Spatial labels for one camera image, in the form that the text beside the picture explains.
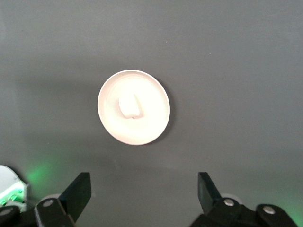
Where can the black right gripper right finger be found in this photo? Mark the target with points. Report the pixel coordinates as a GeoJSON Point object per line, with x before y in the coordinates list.
{"type": "Point", "coordinates": [213, 205]}

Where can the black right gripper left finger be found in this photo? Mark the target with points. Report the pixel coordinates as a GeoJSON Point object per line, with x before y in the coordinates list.
{"type": "Point", "coordinates": [71, 201]}

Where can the round cream plate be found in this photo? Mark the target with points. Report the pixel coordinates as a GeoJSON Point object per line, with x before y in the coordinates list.
{"type": "Point", "coordinates": [146, 127]}

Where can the small white steamed bun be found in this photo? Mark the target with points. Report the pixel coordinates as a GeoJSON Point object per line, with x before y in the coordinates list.
{"type": "Point", "coordinates": [129, 106]}

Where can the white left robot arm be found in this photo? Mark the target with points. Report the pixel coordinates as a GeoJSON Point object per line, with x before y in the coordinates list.
{"type": "Point", "coordinates": [8, 179]}

